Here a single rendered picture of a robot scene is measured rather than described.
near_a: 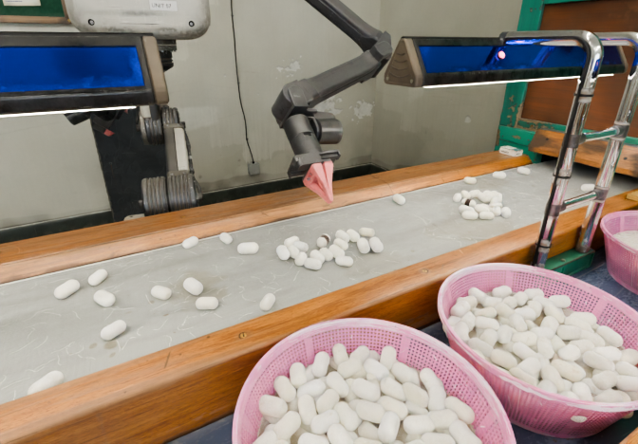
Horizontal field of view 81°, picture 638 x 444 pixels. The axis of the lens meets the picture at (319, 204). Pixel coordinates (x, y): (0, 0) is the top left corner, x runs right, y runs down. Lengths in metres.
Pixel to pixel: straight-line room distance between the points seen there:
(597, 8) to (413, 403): 1.15
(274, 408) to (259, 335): 0.09
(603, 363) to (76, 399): 0.60
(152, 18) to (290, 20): 1.86
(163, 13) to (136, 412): 0.88
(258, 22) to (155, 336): 2.41
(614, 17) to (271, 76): 2.04
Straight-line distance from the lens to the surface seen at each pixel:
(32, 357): 0.62
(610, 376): 0.59
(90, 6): 1.11
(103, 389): 0.50
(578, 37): 0.71
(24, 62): 0.47
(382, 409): 0.46
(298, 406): 0.46
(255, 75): 2.77
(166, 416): 0.51
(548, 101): 1.40
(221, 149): 2.76
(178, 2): 1.10
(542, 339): 0.60
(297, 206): 0.86
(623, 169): 1.24
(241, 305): 0.59
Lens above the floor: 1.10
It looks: 23 degrees down
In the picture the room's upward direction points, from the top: straight up
